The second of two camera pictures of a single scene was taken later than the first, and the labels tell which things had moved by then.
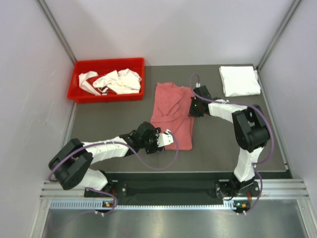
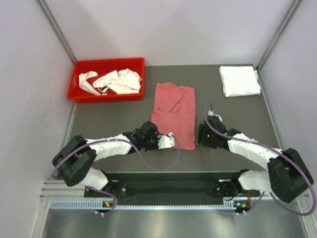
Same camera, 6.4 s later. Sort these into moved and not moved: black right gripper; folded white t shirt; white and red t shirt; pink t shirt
Moved: black right gripper
Not moved: white and red t shirt; pink t shirt; folded white t shirt
